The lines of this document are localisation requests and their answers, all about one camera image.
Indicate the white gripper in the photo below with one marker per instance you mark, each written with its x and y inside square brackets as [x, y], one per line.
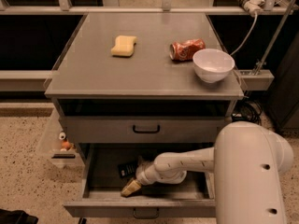
[144, 175]

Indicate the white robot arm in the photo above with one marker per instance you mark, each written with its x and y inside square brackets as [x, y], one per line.
[246, 161]

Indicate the open grey middle drawer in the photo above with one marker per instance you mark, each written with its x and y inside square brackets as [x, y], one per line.
[102, 184]

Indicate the closed grey upper drawer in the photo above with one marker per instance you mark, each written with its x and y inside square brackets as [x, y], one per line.
[142, 130]

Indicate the grey metal drawer cabinet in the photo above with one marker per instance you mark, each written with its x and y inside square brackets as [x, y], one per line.
[91, 82]

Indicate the orange toy in bin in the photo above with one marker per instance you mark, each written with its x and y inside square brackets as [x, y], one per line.
[65, 144]

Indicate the clear plastic storage bin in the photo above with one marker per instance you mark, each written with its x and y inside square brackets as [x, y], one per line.
[51, 145]

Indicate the black bag on floor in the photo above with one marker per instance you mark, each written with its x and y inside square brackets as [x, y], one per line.
[16, 217]

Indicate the yellow sponge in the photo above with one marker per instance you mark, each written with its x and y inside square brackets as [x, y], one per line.
[124, 46]

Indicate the white bowl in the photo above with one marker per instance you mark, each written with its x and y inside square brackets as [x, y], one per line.
[212, 65]

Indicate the crushed red soda can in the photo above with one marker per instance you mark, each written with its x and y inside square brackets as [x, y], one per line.
[183, 51]

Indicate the white power strip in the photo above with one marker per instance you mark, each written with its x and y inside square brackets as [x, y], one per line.
[253, 7]

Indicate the metal guard rail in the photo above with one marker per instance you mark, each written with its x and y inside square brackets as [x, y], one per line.
[124, 8]

